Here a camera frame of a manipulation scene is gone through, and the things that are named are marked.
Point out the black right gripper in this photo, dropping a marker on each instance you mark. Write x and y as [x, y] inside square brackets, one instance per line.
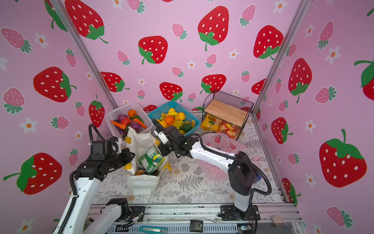
[160, 144]

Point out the black wire wooden shelf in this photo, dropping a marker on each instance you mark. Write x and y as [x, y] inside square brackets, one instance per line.
[229, 108]

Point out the green snack packet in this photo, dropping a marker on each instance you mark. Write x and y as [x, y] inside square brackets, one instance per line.
[151, 160]

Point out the teal utility knife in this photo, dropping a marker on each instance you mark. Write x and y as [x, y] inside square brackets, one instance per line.
[153, 230]

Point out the teal plastic basket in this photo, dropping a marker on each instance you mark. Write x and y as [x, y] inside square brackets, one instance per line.
[156, 114]

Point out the purple toy onion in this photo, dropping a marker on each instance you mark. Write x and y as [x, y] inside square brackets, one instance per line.
[135, 125]
[121, 117]

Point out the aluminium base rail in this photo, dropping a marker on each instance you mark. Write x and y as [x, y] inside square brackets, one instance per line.
[272, 218]

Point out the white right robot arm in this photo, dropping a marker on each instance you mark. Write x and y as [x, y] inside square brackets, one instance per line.
[245, 177]

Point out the white plastic basket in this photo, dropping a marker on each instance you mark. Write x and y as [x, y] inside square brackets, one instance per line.
[112, 115]

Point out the small black circuit board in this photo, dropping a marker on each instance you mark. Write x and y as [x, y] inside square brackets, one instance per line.
[196, 226]

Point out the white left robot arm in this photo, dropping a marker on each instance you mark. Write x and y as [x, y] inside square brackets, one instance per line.
[76, 211]

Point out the orange toy carrot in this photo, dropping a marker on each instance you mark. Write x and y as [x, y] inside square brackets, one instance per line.
[119, 125]
[140, 123]

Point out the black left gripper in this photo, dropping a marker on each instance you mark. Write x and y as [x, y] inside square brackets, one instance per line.
[125, 152]

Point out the yellow snack packets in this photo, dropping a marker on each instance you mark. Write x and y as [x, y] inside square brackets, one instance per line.
[217, 125]

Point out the red toy tomato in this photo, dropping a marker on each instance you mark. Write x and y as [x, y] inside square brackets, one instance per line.
[126, 121]

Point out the orange black snack packet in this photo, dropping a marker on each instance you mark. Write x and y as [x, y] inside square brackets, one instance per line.
[140, 170]

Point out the green toy lime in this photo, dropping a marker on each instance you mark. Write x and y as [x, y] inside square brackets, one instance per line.
[186, 127]

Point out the floral table mat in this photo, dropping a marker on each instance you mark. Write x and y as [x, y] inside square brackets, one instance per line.
[187, 184]

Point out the blue box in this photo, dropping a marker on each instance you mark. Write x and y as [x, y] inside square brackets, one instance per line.
[258, 178]

